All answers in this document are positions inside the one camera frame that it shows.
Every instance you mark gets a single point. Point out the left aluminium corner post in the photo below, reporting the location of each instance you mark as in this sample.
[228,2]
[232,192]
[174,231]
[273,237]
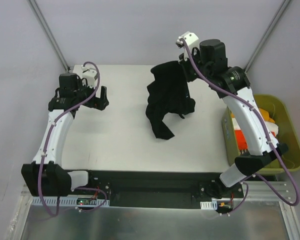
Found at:
[48,33]

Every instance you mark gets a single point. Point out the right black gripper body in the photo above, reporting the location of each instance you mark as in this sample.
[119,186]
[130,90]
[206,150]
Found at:
[184,66]

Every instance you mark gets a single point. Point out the white cable duct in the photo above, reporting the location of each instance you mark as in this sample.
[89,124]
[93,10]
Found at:
[209,205]
[76,202]

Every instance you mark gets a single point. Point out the right aluminium corner post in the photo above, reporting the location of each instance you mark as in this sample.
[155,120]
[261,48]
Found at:
[283,7]

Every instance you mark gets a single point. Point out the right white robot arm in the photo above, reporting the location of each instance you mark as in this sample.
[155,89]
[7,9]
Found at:
[207,60]

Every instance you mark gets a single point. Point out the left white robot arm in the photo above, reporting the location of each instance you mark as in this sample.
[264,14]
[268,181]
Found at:
[44,176]

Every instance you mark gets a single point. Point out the right white cable duct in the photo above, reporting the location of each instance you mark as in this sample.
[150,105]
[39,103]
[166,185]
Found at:
[209,205]

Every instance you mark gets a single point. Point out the black t shirt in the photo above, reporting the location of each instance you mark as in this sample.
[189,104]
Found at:
[168,93]

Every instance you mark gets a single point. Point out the aluminium corner post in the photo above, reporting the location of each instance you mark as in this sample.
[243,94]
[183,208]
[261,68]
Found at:
[48,33]
[283,7]

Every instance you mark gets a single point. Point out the aluminium frame rail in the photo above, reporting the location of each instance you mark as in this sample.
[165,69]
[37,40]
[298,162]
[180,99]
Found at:
[251,190]

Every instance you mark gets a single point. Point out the white rolled t shirt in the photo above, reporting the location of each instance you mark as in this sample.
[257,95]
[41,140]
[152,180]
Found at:
[274,129]

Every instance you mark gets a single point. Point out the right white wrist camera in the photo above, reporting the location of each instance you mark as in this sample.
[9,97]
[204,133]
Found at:
[190,38]

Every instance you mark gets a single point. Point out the yellow rolled t shirt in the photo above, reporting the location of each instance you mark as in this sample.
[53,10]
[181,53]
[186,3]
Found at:
[266,116]

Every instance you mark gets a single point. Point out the orange rolled t shirt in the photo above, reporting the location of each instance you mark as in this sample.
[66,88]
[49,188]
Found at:
[240,139]

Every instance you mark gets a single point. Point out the olive green plastic bin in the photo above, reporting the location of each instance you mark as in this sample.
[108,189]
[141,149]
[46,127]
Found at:
[286,132]

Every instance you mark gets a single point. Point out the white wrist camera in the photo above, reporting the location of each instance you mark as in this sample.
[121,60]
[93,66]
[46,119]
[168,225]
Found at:
[190,38]
[89,76]

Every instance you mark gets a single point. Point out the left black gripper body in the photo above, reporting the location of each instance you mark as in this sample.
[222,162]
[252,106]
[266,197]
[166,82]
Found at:
[97,100]

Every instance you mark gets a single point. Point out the left white cable duct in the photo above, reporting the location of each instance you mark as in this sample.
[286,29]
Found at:
[76,202]

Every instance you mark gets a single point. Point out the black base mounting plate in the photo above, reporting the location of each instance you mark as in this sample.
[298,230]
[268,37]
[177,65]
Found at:
[148,189]

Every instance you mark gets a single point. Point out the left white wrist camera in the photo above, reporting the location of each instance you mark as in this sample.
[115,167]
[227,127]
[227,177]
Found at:
[89,76]

